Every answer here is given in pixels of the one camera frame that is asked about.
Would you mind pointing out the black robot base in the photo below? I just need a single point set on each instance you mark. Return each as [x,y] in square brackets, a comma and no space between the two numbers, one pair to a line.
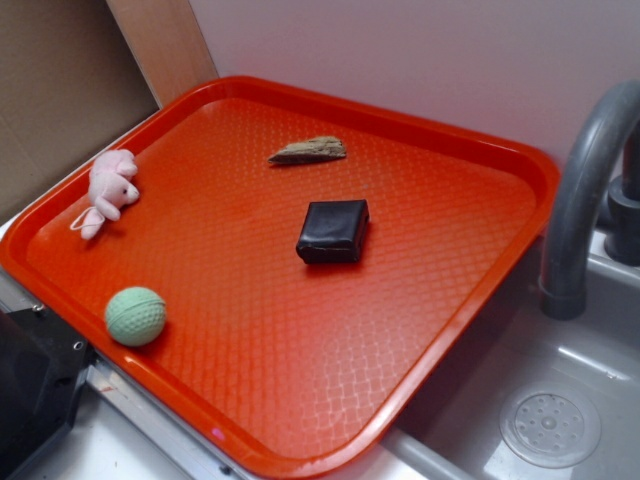
[44,363]

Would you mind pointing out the green dimpled ball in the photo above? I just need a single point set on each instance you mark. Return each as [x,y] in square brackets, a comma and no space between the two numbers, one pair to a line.
[135,316]

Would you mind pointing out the black square block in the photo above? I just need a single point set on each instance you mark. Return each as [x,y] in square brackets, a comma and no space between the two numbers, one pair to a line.
[333,232]

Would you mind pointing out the orange plastic tray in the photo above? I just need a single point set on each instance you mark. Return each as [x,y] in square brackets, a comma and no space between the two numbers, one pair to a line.
[291,369]

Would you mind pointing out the brown wood piece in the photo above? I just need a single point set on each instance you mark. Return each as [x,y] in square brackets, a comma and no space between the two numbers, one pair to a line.
[314,150]

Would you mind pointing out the pink plush toy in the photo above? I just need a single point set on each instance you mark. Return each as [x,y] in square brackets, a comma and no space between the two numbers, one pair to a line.
[110,189]

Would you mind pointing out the light wooden board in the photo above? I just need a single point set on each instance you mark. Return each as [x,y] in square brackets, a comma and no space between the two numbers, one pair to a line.
[167,44]

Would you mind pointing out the grey toy sink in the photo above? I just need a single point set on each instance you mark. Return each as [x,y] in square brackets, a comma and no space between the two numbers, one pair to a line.
[523,396]

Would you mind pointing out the grey curved faucet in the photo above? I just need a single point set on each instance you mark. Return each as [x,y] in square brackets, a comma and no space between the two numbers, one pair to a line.
[594,161]

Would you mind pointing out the brown cardboard panel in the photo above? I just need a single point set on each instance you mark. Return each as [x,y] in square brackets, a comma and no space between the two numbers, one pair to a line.
[69,87]

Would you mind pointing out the dark grey faucet knob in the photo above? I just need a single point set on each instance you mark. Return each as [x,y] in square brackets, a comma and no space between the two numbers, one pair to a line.
[622,242]

